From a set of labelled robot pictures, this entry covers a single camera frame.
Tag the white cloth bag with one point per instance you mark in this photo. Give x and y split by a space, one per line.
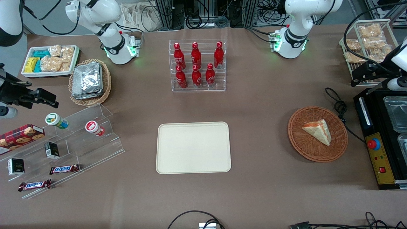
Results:
136 16

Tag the triangular sandwich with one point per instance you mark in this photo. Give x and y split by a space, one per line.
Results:
318 131

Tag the oval light wicker basket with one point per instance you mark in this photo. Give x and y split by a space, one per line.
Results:
106 86

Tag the round brown wicker basket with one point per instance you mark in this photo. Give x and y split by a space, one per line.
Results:
305 143

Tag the grey metal bar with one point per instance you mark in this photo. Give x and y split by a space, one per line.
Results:
383 85

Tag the snickers chocolate bar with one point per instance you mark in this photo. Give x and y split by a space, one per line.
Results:
34 185
64 169

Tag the cream plastic tray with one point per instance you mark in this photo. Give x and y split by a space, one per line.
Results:
193 148

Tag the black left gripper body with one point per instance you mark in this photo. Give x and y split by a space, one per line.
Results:
376 70

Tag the yellow snack pack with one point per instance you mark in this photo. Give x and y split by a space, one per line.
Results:
31 64

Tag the green lid yogurt cup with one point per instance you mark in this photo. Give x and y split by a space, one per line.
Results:
54 120

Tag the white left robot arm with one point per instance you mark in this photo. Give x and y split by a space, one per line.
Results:
295 35

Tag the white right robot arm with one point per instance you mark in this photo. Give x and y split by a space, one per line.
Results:
109 38

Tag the red tartan cookie box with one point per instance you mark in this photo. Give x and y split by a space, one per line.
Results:
19 136

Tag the teal snack pack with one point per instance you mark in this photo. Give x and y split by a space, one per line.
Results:
37 66
41 53

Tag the red cola bottle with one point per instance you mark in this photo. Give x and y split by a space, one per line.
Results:
196 78
218 56
179 57
196 56
181 79
210 77

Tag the clear acrylic stepped shelf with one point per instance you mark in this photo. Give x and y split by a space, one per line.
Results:
95 149

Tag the aluminium frame rack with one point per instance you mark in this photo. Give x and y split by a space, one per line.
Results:
168 14

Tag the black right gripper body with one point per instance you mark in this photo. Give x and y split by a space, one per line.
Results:
12 93

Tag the black appliance with yellow panel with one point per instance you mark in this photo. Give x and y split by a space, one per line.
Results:
380 159

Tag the small black carton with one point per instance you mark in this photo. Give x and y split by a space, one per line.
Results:
51 150
16 167

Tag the white rectangular snack bin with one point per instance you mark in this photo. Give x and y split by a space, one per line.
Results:
28 74

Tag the red lid yogurt cup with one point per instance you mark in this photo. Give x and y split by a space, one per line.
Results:
93 127

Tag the clear bag of rice crackers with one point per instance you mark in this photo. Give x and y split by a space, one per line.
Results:
67 54
374 43
353 44
381 53
353 57
55 51
51 63
65 66
369 30

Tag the small silver device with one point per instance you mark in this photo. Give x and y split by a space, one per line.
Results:
207 225

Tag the clear acrylic bottle rack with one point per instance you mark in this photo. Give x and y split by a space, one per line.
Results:
197 89

